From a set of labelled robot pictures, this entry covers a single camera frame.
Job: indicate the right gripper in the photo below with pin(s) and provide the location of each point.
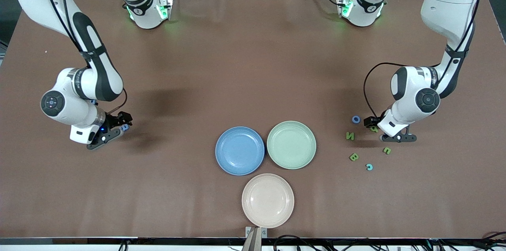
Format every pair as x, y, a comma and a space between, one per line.
113, 121

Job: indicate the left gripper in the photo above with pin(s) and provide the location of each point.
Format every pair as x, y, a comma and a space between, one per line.
373, 121

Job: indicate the green foam letter P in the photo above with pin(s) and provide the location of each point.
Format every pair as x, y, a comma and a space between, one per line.
373, 129

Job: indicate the green foam letter N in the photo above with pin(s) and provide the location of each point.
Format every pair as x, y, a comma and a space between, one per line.
350, 136
389, 149

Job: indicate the green foam letter B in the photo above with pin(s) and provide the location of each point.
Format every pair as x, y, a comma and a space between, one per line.
354, 157

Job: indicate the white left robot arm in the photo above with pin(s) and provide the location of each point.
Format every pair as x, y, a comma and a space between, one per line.
415, 89

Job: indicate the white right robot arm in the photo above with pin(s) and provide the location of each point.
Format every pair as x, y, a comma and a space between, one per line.
63, 108

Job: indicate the blue foam letter O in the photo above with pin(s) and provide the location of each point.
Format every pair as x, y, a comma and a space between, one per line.
353, 119

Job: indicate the cyan foam letter C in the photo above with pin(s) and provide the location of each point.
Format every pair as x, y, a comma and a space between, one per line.
371, 165

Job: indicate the green plate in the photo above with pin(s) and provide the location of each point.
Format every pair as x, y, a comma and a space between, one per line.
291, 144

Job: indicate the blue plate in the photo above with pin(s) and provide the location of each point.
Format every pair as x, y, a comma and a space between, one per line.
240, 150

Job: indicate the beige plate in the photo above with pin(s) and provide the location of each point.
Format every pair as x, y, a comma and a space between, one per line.
268, 200

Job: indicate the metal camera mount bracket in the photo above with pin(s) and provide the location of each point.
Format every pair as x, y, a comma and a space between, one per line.
255, 241

